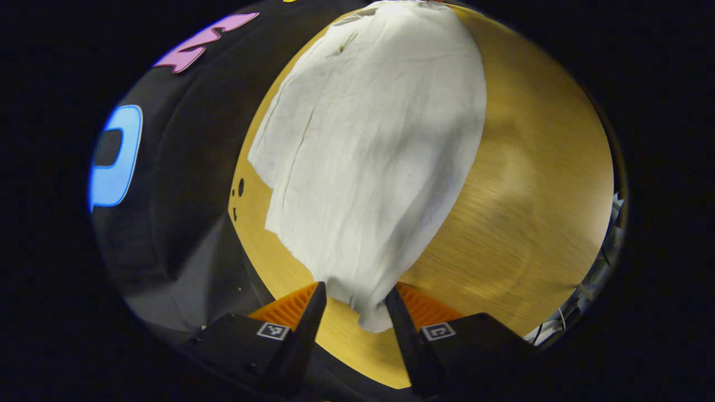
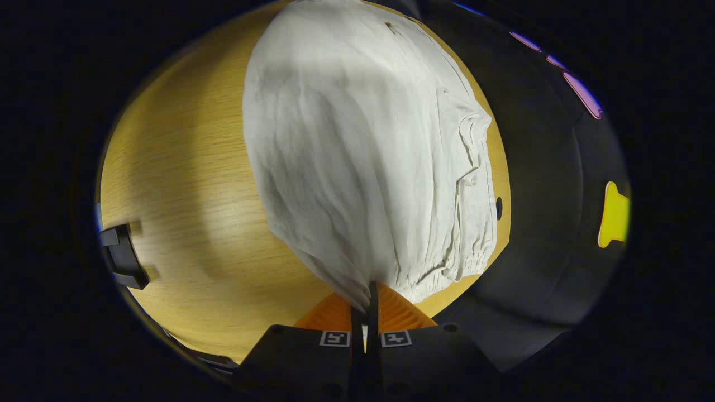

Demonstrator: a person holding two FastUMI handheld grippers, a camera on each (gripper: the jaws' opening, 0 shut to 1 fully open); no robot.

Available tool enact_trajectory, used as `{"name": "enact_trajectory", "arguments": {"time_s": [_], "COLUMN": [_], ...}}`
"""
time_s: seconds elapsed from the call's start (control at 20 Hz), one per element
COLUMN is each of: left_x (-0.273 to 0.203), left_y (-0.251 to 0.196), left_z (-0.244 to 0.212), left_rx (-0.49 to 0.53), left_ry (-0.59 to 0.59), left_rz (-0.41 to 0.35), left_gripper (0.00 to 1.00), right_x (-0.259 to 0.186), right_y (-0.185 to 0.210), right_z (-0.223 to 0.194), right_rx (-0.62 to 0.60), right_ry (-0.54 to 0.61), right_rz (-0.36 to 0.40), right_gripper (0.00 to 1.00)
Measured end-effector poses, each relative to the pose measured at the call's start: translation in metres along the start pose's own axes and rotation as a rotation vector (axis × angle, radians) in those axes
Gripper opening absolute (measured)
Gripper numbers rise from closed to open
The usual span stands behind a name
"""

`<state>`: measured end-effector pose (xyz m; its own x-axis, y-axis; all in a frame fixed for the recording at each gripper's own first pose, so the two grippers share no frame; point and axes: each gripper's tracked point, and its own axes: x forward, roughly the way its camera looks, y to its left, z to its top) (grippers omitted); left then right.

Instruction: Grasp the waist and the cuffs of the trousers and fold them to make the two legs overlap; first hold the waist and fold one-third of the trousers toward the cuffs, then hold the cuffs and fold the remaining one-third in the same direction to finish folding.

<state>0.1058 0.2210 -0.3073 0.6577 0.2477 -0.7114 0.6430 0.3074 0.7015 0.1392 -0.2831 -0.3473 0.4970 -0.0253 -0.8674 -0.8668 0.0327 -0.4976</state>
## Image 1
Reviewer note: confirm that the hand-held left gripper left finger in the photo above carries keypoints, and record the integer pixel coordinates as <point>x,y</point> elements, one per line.
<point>310,329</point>

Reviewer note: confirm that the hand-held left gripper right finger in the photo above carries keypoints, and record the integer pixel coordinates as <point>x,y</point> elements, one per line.
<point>405,335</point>

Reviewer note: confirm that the white jeans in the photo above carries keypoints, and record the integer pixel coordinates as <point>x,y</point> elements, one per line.
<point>368,156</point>

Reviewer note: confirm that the black backdrop cloth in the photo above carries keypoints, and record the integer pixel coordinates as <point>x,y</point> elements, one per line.
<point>184,195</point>

